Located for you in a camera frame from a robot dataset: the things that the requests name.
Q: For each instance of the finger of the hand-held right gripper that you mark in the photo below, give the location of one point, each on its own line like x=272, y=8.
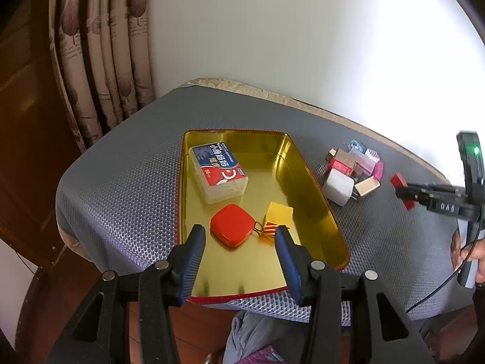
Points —
x=411, y=196
x=435, y=188

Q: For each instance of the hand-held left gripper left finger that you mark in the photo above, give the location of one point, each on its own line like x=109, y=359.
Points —
x=193, y=259

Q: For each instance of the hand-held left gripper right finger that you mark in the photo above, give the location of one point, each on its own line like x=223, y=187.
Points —
x=288, y=265

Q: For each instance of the red block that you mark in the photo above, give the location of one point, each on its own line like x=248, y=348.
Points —
x=398, y=179

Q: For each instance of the gold tin tray red rim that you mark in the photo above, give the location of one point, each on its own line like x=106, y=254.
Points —
x=250, y=182

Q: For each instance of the person's right hand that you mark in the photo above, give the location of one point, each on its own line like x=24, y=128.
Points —
x=460, y=252

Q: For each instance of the magenta small box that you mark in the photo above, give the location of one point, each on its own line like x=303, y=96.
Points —
x=379, y=170

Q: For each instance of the gold rectangular box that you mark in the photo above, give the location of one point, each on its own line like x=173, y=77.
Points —
x=366, y=187

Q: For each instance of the yellow striped small box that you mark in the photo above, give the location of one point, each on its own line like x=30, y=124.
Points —
x=276, y=220

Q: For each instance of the red square tin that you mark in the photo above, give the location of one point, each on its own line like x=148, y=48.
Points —
x=230, y=226

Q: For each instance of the pale pink clear box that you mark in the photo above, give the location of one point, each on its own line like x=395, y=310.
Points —
x=372, y=155

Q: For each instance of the clear case with red insert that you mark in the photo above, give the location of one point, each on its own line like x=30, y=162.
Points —
x=358, y=160

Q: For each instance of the grey cloth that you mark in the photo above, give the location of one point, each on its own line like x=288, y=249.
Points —
x=261, y=330

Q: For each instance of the white charger plug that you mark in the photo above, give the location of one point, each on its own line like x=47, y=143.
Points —
x=338, y=186

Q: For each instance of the dark red small box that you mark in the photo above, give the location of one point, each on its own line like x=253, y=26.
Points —
x=339, y=165

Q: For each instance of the clear box blue red label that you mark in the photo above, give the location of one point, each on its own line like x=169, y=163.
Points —
x=218, y=172

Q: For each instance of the pink patterned packet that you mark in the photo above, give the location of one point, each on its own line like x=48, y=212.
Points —
x=265, y=355

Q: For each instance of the grey mesh mattress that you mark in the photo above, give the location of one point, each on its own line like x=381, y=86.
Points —
x=121, y=197

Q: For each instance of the dark wooden cabinet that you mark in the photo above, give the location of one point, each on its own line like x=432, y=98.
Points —
x=26, y=140

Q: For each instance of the beige patterned curtain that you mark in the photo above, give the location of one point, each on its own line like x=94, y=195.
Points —
x=98, y=64

